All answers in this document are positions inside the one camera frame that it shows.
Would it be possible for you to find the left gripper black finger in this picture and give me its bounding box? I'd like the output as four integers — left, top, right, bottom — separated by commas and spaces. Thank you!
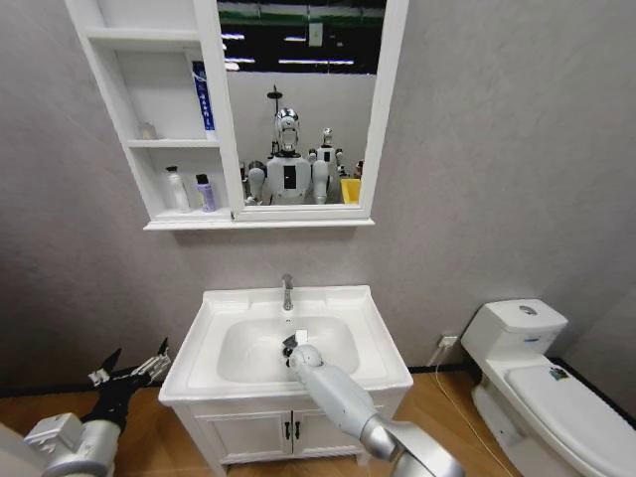
87, 347, 124, 387
132, 337, 171, 387

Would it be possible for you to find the white ceramic washbasin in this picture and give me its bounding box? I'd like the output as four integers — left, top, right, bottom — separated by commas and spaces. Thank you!
158, 284, 414, 404

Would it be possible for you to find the white vanity cabinet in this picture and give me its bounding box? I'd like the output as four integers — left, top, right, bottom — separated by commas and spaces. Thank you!
170, 386, 400, 467

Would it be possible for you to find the cabinet door mirror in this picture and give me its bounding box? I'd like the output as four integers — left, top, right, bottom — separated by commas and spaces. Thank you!
217, 0, 388, 209

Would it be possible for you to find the blue and white cleanser tube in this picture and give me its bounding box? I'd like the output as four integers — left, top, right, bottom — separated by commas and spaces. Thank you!
191, 60, 219, 133

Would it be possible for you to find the purple bottle with black cap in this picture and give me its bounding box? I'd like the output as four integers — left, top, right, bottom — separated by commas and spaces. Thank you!
193, 173, 219, 214

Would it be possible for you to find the white bottle with black cap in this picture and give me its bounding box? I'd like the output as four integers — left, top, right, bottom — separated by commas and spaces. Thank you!
164, 165, 193, 215

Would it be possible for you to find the white toilet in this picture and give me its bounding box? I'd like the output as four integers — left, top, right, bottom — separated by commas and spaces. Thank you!
460, 297, 636, 477

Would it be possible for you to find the white power cable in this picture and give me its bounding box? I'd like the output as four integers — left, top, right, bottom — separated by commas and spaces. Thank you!
427, 345, 498, 477

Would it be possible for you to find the white wall cabinet with shelves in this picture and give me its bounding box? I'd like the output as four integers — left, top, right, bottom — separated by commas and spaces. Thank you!
64, 0, 411, 233

